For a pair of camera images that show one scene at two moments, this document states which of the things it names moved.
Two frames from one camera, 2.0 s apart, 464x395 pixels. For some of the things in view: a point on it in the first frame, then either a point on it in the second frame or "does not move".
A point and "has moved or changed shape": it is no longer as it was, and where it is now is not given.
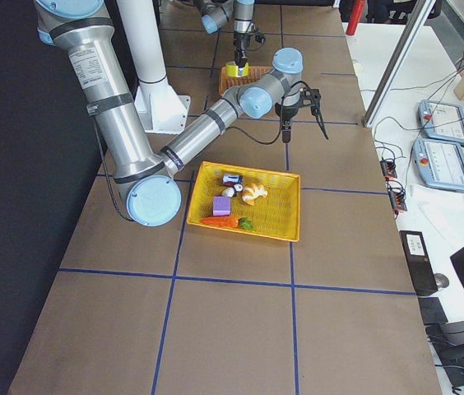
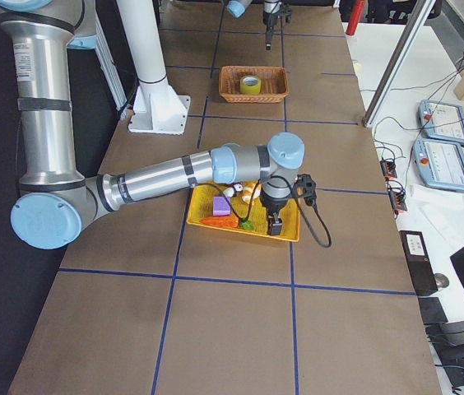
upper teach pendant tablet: [444, 122] does not move
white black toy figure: [232, 192] does not move
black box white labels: [419, 262] does not move
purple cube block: [221, 206] does not move
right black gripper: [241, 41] -> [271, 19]
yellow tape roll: [232, 69] has moved or changed shape
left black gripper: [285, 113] -> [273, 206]
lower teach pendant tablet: [442, 164] does not move
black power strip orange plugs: [396, 190] does not move
